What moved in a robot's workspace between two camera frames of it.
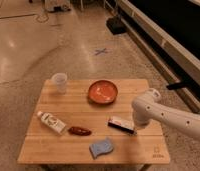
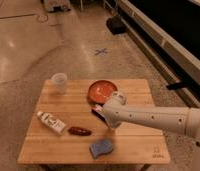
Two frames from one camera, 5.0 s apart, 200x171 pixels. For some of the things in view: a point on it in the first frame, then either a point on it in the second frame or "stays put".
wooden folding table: (92, 123) stays put
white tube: (51, 122) stays put
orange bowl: (102, 92) stays put
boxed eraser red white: (121, 125) -> (99, 111)
